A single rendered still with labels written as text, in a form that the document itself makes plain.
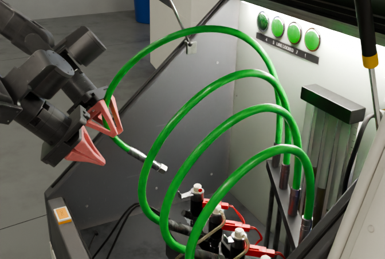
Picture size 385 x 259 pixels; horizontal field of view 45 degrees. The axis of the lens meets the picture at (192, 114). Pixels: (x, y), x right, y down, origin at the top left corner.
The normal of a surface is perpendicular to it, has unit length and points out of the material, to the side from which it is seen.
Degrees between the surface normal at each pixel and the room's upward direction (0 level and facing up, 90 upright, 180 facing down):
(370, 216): 76
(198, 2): 90
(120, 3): 90
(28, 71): 55
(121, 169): 90
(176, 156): 90
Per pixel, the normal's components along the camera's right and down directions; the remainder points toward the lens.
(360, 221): -0.85, -0.06
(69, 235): 0.03, -0.91
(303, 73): -0.89, 0.17
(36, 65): -0.33, -0.22
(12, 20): 0.14, 0.11
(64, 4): 0.55, 0.36
